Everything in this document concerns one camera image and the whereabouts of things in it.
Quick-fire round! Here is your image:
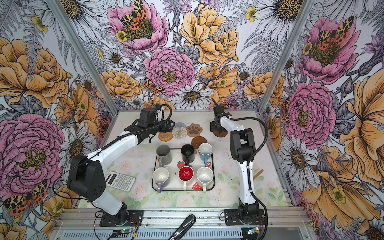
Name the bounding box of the cork paw print coaster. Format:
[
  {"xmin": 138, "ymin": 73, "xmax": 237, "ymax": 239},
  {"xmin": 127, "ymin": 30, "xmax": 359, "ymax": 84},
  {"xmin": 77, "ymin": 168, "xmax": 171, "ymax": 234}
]
[{"xmin": 186, "ymin": 124, "xmax": 203, "ymax": 138}]

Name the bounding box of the scratched brown round wooden coaster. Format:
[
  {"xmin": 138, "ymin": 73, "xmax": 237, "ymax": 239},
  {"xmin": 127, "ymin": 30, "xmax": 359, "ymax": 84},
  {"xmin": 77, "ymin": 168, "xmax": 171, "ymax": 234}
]
[{"xmin": 191, "ymin": 136, "xmax": 208, "ymax": 149}]

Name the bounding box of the multicolour woven round coaster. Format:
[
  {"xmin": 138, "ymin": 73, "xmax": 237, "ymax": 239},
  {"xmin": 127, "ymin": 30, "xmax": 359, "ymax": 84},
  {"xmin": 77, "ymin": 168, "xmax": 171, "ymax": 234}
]
[{"xmin": 172, "ymin": 127, "xmax": 188, "ymax": 139}]

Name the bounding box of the grey woven round coaster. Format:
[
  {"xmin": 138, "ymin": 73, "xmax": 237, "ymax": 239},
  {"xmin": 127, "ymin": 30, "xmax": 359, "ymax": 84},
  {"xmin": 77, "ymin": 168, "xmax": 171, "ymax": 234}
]
[{"xmin": 174, "ymin": 122, "xmax": 187, "ymax": 129}]

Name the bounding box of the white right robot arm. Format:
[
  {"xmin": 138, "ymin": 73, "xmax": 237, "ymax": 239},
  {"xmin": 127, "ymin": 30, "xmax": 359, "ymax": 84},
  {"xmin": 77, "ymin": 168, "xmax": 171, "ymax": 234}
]
[{"xmin": 211, "ymin": 106, "xmax": 260, "ymax": 224}]

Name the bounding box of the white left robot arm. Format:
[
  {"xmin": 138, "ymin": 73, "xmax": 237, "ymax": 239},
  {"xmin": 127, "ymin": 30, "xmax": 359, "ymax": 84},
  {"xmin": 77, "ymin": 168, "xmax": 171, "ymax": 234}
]
[{"xmin": 67, "ymin": 119, "xmax": 176, "ymax": 216}]

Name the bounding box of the tan rattan round coaster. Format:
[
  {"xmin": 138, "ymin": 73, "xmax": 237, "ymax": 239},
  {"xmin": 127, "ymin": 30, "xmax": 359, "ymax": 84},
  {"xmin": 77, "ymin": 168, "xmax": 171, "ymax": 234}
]
[{"xmin": 158, "ymin": 133, "xmax": 174, "ymax": 142}]

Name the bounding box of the light blue mug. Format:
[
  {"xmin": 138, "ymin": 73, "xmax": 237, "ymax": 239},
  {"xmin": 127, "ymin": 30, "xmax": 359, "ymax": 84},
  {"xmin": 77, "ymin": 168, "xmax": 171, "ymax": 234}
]
[{"xmin": 198, "ymin": 143, "xmax": 213, "ymax": 165}]

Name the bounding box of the grey metal mug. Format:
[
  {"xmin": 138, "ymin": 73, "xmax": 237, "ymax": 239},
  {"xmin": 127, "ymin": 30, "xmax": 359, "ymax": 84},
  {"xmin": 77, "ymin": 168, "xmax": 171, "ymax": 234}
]
[{"xmin": 156, "ymin": 145, "xmax": 172, "ymax": 168}]

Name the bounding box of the black mug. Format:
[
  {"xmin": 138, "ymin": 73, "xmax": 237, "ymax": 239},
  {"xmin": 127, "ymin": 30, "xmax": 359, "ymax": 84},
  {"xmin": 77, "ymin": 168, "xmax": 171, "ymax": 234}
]
[{"xmin": 181, "ymin": 144, "xmax": 195, "ymax": 166}]

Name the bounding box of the white scientific calculator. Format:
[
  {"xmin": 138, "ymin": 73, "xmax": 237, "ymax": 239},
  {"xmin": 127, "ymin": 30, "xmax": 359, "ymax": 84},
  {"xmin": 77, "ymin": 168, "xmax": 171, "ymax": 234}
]
[{"xmin": 106, "ymin": 172, "xmax": 136, "ymax": 192}]

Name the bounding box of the white strawberry print tray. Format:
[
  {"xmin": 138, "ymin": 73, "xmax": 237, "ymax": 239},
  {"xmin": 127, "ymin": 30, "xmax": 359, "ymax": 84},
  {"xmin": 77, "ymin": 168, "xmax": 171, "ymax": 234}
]
[{"xmin": 163, "ymin": 148, "xmax": 216, "ymax": 192}]

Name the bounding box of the wooden stick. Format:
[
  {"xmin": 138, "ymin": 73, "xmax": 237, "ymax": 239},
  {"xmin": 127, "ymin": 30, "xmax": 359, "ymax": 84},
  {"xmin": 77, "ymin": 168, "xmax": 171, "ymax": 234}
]
[{"xmin": 253, "ymin": 169, "xmax": 264, "ymax": 180}]

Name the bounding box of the black handheld device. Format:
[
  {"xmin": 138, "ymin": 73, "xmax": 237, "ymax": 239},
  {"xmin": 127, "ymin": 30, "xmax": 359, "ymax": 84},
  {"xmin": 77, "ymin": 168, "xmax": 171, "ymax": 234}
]
[{"xmin": 168, "ymin": 215, "xmax": 197, "ymax": 240}]

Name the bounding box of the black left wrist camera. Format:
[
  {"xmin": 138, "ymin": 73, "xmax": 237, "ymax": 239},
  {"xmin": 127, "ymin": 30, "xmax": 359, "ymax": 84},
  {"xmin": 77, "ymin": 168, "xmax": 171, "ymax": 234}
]
[{"xmin": 137, "ymin": 108, "xmax": 158, "ymax": 128}]

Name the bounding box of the white mug purple handle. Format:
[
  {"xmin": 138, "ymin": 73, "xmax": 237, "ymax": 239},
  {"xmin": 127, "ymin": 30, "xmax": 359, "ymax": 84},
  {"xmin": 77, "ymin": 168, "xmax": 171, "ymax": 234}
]
[{"xmin": 152, "ymin": 168, "xmax": 170, "ymax": 193}]

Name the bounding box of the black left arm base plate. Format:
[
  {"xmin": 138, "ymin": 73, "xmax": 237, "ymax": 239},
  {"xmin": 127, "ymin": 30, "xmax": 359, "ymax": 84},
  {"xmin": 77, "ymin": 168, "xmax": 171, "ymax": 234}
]
[{"xmin": 99, "ymin": 210, "xmax": 144, "ymax": 227}]

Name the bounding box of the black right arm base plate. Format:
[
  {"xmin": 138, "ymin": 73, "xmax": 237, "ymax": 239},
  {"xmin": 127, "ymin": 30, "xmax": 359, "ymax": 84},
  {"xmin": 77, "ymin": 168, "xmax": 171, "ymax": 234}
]
[{"xmin": 224, "ymin": 209, "xmax": 266, "ymax": 226}]

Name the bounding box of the aluminium front rail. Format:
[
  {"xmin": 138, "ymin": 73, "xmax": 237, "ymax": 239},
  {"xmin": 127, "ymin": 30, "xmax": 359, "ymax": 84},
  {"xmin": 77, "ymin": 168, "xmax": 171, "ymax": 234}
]
[{"xmin": 56, "ymin": 207, "xmax": 310, "ymax": 230}]

